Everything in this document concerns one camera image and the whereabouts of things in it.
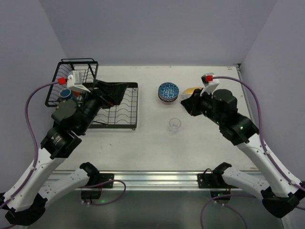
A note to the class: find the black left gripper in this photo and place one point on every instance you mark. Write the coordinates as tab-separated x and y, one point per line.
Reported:
102	96

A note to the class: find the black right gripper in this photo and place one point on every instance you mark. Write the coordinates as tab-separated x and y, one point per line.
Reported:
197	102

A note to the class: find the yellow plastic plate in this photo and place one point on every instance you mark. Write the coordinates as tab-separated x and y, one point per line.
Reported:
190	91

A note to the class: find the clear drinking glass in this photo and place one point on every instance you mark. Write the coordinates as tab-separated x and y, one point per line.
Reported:
174	124
185	96

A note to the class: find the blue triangle pattern bowl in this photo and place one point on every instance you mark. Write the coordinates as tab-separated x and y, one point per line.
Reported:
168	90

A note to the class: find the blue mug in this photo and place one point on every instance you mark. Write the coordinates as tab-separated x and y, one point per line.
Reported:
66	94

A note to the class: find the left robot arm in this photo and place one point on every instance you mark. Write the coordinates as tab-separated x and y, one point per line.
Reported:
28	199

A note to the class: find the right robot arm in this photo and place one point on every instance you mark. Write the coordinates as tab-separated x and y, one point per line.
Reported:
280	191

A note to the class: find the black wire dish rack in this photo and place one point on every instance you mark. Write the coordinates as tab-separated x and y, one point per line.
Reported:
123	116

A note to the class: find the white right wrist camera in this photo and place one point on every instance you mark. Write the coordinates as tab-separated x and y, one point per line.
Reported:
210	84

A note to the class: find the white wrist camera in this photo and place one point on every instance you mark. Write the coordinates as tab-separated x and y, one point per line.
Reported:
210	84
74	82

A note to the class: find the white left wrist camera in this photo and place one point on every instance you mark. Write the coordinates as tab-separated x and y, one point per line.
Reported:
74	82

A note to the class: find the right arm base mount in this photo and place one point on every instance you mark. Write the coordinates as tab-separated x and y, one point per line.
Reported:
214	183

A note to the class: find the aluminium table rail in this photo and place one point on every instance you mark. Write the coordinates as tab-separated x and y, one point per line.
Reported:
161	180

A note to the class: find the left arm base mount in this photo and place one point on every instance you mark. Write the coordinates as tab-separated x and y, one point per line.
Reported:
90	194

